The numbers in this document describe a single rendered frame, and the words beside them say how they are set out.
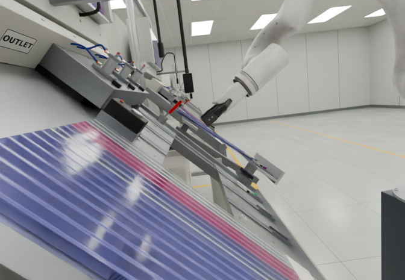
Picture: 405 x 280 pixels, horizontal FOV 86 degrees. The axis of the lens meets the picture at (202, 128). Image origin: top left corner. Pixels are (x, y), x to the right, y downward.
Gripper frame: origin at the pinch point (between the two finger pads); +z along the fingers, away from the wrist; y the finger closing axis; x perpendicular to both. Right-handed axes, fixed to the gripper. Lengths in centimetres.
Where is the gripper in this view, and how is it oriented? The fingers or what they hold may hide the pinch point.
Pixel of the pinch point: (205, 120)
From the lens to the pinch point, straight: 70.8
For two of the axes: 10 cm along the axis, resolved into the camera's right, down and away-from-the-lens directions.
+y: 0.5, 1.3, -9.9
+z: -7.4, 6.7, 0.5
